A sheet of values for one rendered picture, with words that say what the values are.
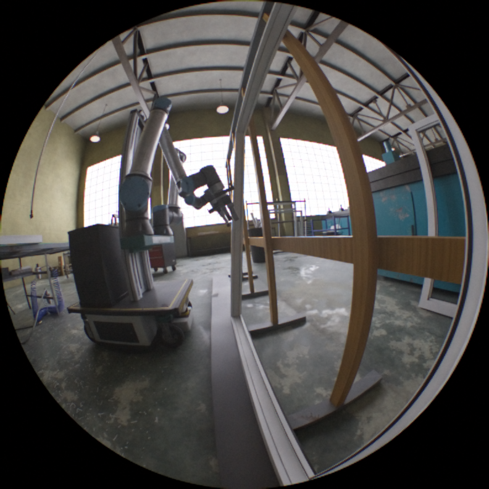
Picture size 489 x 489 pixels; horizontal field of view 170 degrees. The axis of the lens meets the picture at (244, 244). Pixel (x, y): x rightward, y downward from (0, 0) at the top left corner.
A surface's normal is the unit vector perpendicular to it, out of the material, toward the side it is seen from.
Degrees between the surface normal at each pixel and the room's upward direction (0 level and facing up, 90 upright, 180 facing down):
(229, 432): 0
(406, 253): 90
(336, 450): 0
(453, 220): 90
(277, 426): 8
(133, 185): 95
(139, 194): 95
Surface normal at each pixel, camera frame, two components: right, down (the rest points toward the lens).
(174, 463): -0.11, -0.99
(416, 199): -0.98, 0.12
